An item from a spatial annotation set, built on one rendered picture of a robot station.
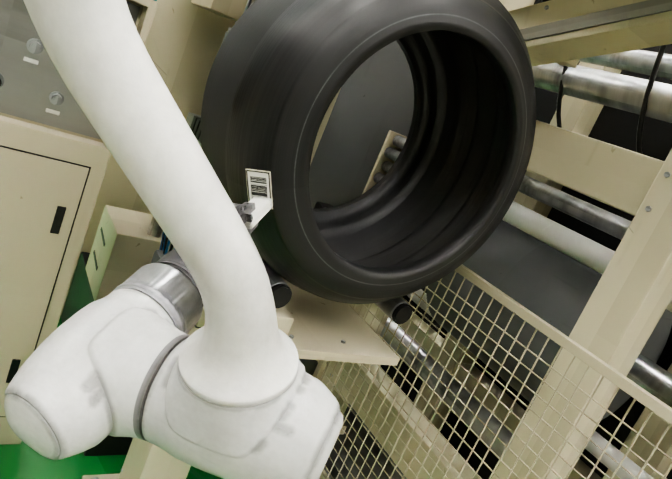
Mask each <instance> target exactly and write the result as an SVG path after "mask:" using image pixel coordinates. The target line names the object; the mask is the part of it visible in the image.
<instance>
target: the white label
mask: <svg viewBox="0 0 672 479"><path fill-rule="evenodd" d="M246 181H247V192H248V202H249V201H250V200H251V199H252V198H253V197H259V198H270V199H272V185H271V172H270V171H262V170H254V169H246Z"/></svg>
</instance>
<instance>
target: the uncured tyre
mask: <svg viewBox="0 0 672 479"><path fill-rule="evenodd" d="M394 41H397V43H398V44H399V46H400V47H401V49H402V51H403V52H404V54H405V56H406V59H407V61H408V64H409V67H410V70H411V74H412V79H413V85H414V111H413V118H412V123H411V127H410V130H409V134H408V137H407V139H406V142H405V144H404V146H403V148H402V150H401V152H400V154H399V156H398V158H397V159H396V161H395V162H394V164H393V165H392V167H391V168H390V169H389V171H388V172H387V173H386V174H385V175H384V177H383V178H382V179H381V180H380V181H379V182H378V183H376V184H375V185H374V186H373V187H372V188H371V189H369V190H368V191H366V192H365V193H364V194H362V195H360V196H359V197H357V198H355V199H353V200H351V201H349V202H346V203H344V204H341V205H337V206H333V207H328V208H319V209H312V206H311V200H310V191H309V173H310V163H311V156H312V151H313V147H314V143H315V140H316V136H317V133H318V130H319V128H320V125H321V123H322V120H323V118H324V116H325V114H326V112H327V110H328V108H329V106H330V104H331V102H332V101H333V99H334V97H335V96H336V94H337V93H338V91H339V90H340V88H341V87H342V86H343V84H344V83H345V82H346V81H347V79H348V78H349V77H350V76H351V75H352V74H353V72H354V71H355V70H356V69H357V68H358V67H359V66H360V65H361V64H362V63H364V62H365V61H366V60H367V59H368V58H369V57H371V56H372V55H373V54H374V53H376V52H377V51H379V50H380V49H382V48H383V47H385V46H387V45H388V44H390V43H392V42H394ZM535 128H536V94H535V85H534V76H533V70H532V65H531V60H530V56H529V53H528V49H527V46H526V44H525V41H524V38H523V36H522V34H521V32H520V30H519V28H518V26H517V24H516V22H515V21H514V19H513V17H512V16H511V14H510V13H509V12H508V10H507V9H506V8H505V6H504V5H503V4H502V3H501V2H500V1H499V0H256V1H255V2H254V3H253V4H252V5H251V6H250V7H249V8H248V9H247V10H246V11H245V12H244V13H243V14H242V15H241V17H240V18H239V19H238V20H237V22H236V23H235V24H234V26H233V27H232V28H231V30H230V31H229V33H228V34H227V36H226V38H225V39H224V41H223V43H222V45H221V47H220V49H219V51H218V53H217V55H216V57H215V59H214V62H213V64H212V67H211V70H210V73H209V76H208V79H207V82H206V86H205V91H204V96H203V102H202V110H201V145H202V150H203V152H204V154H205V155H206V157H207V159H208V161H209V163H210V164H211V166H212V168H213V170H214V171H215V173H216V175H217V177H218V178H219V180H220V182H221V184H222V186H223V187H224V189H225V191H226V193H227V194H228V196H229V198H230V200H231V201H232V203H237V204H243V203H244V202H248V192H247V181H246V169H254V170H262V171H270V172H271V185H272V200H273V209H270V210H269V211H268V212H267V213H266V215H265V216H264V217H263V218H262V219H261V220H260V221H259V222H258V226H257V227H256V228H255V229H254V231H253V232H252V233H251V238H252V240H253V242H254V244H255V246H256V248H257V250H258V252H259V254H260V256H261V257H262V258H263V259H264V260H265V262H266V263H267V264H268V265H269V266H270V267H271V268H272V269H273V270H274V271H275V272H276V273H278V274H279V275H280V276H281V277H283V278H284V279H285V280H287V281H288V282H290V283H291V284H293V285H295V286H296V287H298V288H300V289H302V290H305V291H307V292H309V293H311V294H314V295H316V296H318V297H321V298H324V299H327V300H331V301H335V302H340V303H347V304H371V303H379V302H385V301H389V300H393V299H397V298H400V297H403V296H406V295H408V294H411V293H413V292H415V291H418V290H420V289H422V288H424V287H426V286H428V285H430V284H432V283H434V282H436V281H438V280H440V279H441V278H443V277H445V276H446V275H448V274H449V273H451V272H452V271H454V270H455V269H456V268H458V267H459V266H460V265H462V264H463V263H464V262H465V261H466V260H468V259H469V258H470V257H471V256H472V255H473V254H474V253H475V252H476V251H477V250H478V249H479V248H480V247H481V246H482V245H483V244H484V243H485V241H486V240H487V239H488V238H489V237H490V236H491V234H492V233H493V232H494V230H495V229H496V228H497V226H498V225H499V224H500V222H501V221H502V219H503V218H504V216H505V214H506V213H507V211H508V209H509V208H510V206H511V204H512V202H513V200H514V198H515V196H516V194H517V192H518V190H519V188H520V185H521V183H522V181H523V178H524V175H525V172H526V169H527V166H528V163H529V160H530V156H531V152H532V147H533V142H534V136H535Z"/></svg>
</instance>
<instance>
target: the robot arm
mask: <svg viewBox="0 0 672 479"><path fill-rule="evenodd" d="M24 3H25V5H26V8H27V10H28V13H29V15H30V17H31V20H32V22H33V24H34V26H35V28H36V31H37V33H38V35H39V37H40V39H41V41H42V43H43V45H44V47H45V49H46V51H47V53H48V55H49V57H50V59H51V60H52V62H53V64H54V66H55V67H56V69H57V71H58V73H59V74H60V76H61V78H62V80H63V81H64V83H65V85H66V86H67V88H68V89H69V91H70V93H71V94H72V96H73V97H74V99H75V100H76V102H77V103H78V105H79V106H80V108H81V109H82V111H83V112H84V114H85V115H86V117H87V118H88V120H89V121H90V123H91V124H92V126H93V127H94V129H95V130H96V132H97V133H98V135H99V136H100V138H101V139H102V141H103V142H104V144H105V145H106V147H107V148H108V150H109V151H110V153H111V154H112V156H113V157H114V159H115V160H116V162H117V163H118V165H119V166H120V168H121V169H122V170H123V172H124V173H125V175H126V176H127V178H128V179H129V181H130V182H131V184H132V185H133V187H134V188H135V190H136V191H137V193H138V194H139V196H140V197H141V199H142V200H143V202H144V203H145V205H146V206H147V208H148V209H149V211H150V212H151V214H152V215H153V217H154V218H155V220H156V221H157V222H158V224H159V225H160V227H161V228H162V230H163V231H164V233H165V234H166V236H167V237H168V239H169V240H170V242H171V243H172V245H173V246H174V248H175V249H173V250H171V251H169V252H168V253H166V254H165V255H164V256H163V257H162V258H161V259H159V260H158V261H157V262H156V263H151V264H147V265H144V266H142V267H141V268H140V269H138V270H137V271H136V272H135V273H134V274H133V275H132V276H130V277H129V278H128V279H127V280H126V281H125V282H123V283H122V284H120V285H119V286H117V287H116V288H115V289H114V290H113V291H112V292H111V293H110V294H109V295H107V296H106V297H104V298H102V299H99V300H96V301H94V302H92V303H90V304H88V305H87V306H85V307H84V308H82V309H81V310H79V311H78V312H77V313H75V314H74V315H73V316H72V317H70V318H69V319H68V320H66V321H65V322H64V323H63V324H62V325H60V326H59V327H58V328H57V329H56V330H55V331H54V332H53V333H52V334H51V335H50V336H49V337H47V338H46V339H45V340H44V341H43V342H42V343H41V344H40V346H39V347H38V348H37V349H36V350H35V351H34V352H33V353H32V354H31V356H30V357H29V358H28V359H27V360H26V361H25V363H24V364H23V365H22V366H21V368H20V369H19V370H18V372H17V373H16V374H15V376H14V377H13V379H12V380H11V382H10V383H9V385H8V387H7V388H6V390H5V394H4V395H6V396H5V401H4V410H5V415H6V419H7V421H8V424H9V426H10V428H11V429H12V431H13V432H14V433H15V434H16V436H17V437H18V438H19V439H21V440H22V441H23V442H24V443H25V444H26V445H28V446H29V447H30V448H32V449H33V450H34V451H36V452H37V453H39V454H40V455H42V456H44V457H46V458H48V459H52V460H61V459H64V458H67V457H70V456H73V455H76V454H79V453H81V452H84V451H86V450H88V449H90V448H93V447H95V446H96V445H98V444H99V443H100V442H102V441H103V440H104V439H105V438H106V437H107V436H108V435H109V436H114V437H133V438H138V439H141V440H144V441H147V442H149V443H151V444H153V445H155V446H157V447H159V448H161V449H163V450H164V451H166V452H167V453H168V454H170V455H171V456H173V457H174V458H176V459H178V460H180V461H183V462H185V463H187V464H189V465H191V466H193V467H195V468H198V469H200V470H202V471H205V472H207V473H210V474H212V475H215V476H217V477H220V478H223V479H319V477H320V475H321V473H322V471H323V468H324V466H325V464H326V462H327V459H328V457H329V455H330V452H331V450H332V448H333V446H334V443H335V441H336V439H337V437H338V434H339V432H340V430H341V428H342V425H343V416H342V414H341V412H340V410H339V409H340V406H339V403H338V401H337V400H336V398H335V397H334V395H333V394H332V393H331V392H330V390H329V389H328V388H327V387H326V386H325V385H324V384H323V383H322V382H321V381H320V380H318V379H317V378H315V377H313V376H312V375H310V374H308V373H306V372H305V367H304V365H303V364H302V363H301V362H300V361H299V358H298V352H297V349H296V347H295V345H294V343H293V341H292V340H291V339H290V338H289V337H288V336H287V335H286V334H285V333H284V332H283V331H281V330H280V329H278V324H277V316H276V308H275V303H274V297H273V293H272V289H271V285H270V282H269V278H268V275H267V272H266V269H265V267H264V264H263V262H262V259H261V257H260V254H259V252H258V250H257V248H256V246H255V244H254V242H253V240H252V238H251V233H252V232H253V231H254V229H255V228H256V227H257V226H258V222H259V221H260V220H261V219H262V218H263V217H264V216H265V215H266V213H267V212H268V211H269V210H270V209H271V208H272V207H273V206H272V199H270V198H259V197H253V198H252V199H251V200H250V201H249V202H244V203H243V204H237V203H232V201H231V200H230V198H229V196H228V194H227V193H226V191H225V189H224V187H223V186H222V184H221V182H220V180H219V178H218V177H217V175H216V173H215V171H214V170H213V168H212V166H211V164H210V163H209V161H208V159H207V157H206V155H205V154H204V152H203V150H202V148H201V147H200V145H199V143H198V141H197V140H196V138H195V136H194V134H193V133H192V131H191V129H190V127H189V125H188V124H187V122H186V120H185V118H184V117H183V115H182V113H181V111H180V110H179V108H178V106H177V104H176V103H175V101H174V99H173V97H172V95H171V94H170V92H169V90H168V88H167V87H166V85H165V83H164V81H163V80H162V78H161V76H160V74H159V72H158V71H157V69H156V67H155V65H154V63H153V62H152V60H151V58H150V56H149V54H148V52H147V50H146V48H145V46H144V44H143V42H142V40H141V38H140V36H139V33H138V31H137V29H136V27H135V24H134V22H133V19H132V17H131V14H130V11H129V8H128V5H127V3H126V0H24ZM203 306H204V311H205V324H204V326H203V327H201V328H200V329H198V330H196V331H195V332H194V333H193V334H191V335H188V333H189V331H190V330H191V329H192V328H193V327H194V326H195V325H196V323H197V322H198V321H199V319H200V317H201V315H202V310H203Z"/></svg>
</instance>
